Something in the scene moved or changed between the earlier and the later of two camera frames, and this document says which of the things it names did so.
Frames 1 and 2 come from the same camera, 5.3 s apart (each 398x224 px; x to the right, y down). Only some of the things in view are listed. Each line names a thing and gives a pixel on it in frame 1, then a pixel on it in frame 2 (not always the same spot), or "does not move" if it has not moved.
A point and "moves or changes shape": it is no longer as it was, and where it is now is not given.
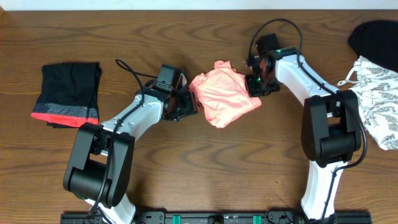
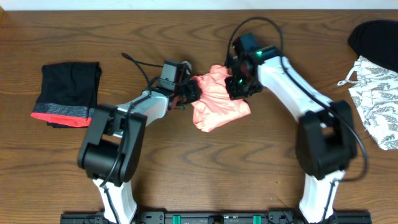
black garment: x=376 y=40 does not move
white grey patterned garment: x=376 y=88 does not move
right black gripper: x=254 y=86 -> x=234 y=88
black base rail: x=364 y=217 does not move
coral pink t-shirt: x=224 y=94 moves or changes shape
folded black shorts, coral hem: x=69 y=94 does not move
